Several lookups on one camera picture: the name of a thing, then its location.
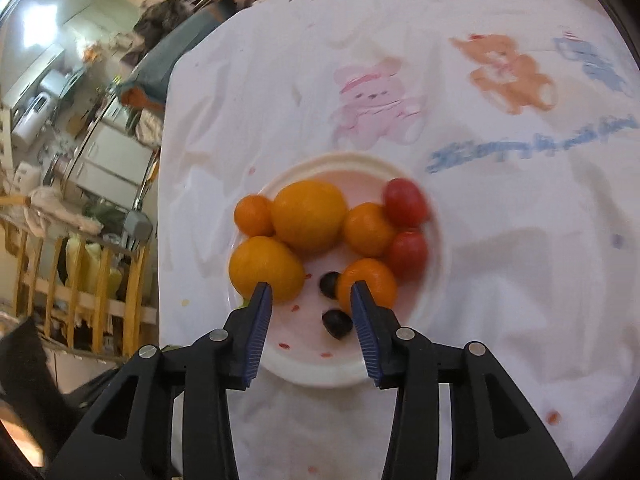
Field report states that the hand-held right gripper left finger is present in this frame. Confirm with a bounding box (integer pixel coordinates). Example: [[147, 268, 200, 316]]
[[47, 281, 275, 480]]

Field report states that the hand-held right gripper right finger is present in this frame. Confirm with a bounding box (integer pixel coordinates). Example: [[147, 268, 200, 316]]
[[349, 281, 573, 480]]

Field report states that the pink oval plate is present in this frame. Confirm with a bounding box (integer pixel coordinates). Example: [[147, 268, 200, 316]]
[[227, 152, 447, 389]]

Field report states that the medium orange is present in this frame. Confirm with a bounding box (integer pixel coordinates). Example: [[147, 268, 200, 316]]
[[336, 258, 399, 314]]

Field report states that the large orange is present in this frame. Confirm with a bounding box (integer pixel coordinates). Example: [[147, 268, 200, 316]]
[[228, 236, 306, 304], [271, 180, 349, 254]]

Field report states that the red cherry tomato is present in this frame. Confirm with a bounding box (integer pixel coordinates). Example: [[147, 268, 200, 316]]
[[385, 230, 430, 281], [382, 177, 431, 228]]

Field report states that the small mandarin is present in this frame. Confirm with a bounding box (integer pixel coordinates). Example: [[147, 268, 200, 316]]
[[342, 202, 399, 257], [234, 195, 275, 237]]

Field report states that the white printed tablecloth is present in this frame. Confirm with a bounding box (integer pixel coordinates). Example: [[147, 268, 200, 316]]
[[156, 0, 640, 480]]

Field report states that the grey box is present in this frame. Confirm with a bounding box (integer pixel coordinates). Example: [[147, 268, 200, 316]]
[[121, 209, 154, 252]]

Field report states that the yellow-green hanging cloth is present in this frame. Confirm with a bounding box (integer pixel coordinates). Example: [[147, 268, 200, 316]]
[[64, 236, 124, 302]]

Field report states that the white cabinet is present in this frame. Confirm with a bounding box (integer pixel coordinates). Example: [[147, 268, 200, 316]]
[[65, 119, 157, 211]]

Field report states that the white microwave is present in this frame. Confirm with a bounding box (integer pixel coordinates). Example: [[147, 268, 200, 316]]
[[10, 91, 57, 147]]

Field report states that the pile of clothes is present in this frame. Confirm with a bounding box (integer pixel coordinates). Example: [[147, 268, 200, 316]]
[[134, 0, 282, 67]]

